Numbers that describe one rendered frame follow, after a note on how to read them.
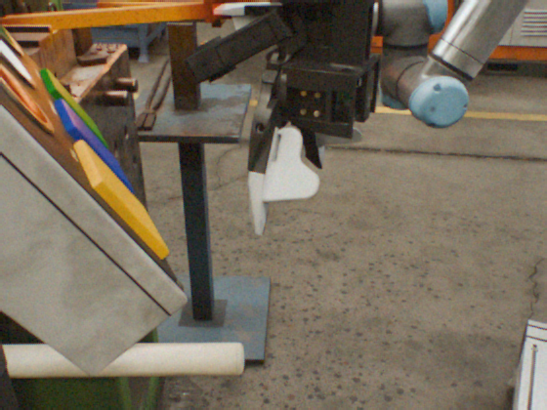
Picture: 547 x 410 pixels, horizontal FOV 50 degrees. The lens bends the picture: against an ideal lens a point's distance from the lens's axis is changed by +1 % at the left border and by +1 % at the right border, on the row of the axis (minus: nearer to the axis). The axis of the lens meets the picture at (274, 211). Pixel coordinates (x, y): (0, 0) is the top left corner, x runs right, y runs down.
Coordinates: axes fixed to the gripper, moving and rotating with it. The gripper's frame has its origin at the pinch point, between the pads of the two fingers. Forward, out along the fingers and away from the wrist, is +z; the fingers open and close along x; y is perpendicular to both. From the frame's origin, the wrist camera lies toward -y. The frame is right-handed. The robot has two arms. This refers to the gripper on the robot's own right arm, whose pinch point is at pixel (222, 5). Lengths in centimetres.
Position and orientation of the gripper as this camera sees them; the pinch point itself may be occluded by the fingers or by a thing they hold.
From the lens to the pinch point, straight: 99.9
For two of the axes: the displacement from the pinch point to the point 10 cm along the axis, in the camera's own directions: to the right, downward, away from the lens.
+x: -0.1, -4.9, 8.7
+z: -10.0, 0.4, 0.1
